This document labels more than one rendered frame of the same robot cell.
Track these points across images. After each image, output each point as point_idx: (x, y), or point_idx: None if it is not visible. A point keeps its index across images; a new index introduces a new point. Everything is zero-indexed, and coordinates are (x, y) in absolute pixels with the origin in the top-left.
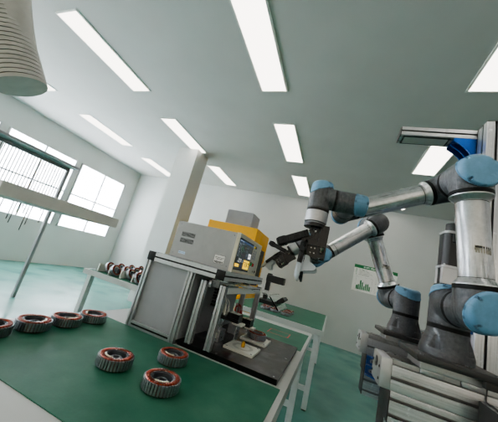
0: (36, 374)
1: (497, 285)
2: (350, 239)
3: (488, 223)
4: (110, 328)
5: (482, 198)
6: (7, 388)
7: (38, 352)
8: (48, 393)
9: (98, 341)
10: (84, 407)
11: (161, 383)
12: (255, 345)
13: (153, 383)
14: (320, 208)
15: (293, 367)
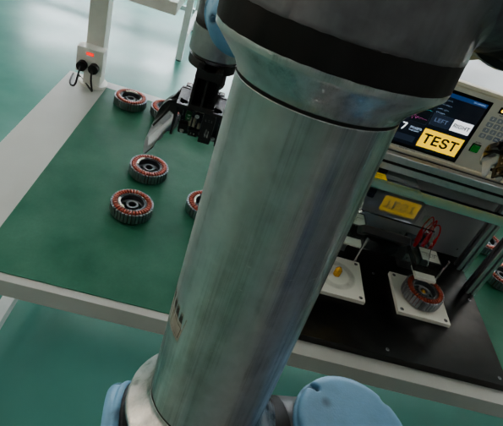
0: (90, 144)
1: (136, 423)
2: None
3: (212, 212)
4: None
5: (237, 65)
6: (62, 140)
7: (125, 133)
8: (70, 156)
9: (188, 153)
10: (64, 177)
11: (114, 201)
12: (389, 298)
13: (111, 198)
14: (196, 18)
15: (377, 368)
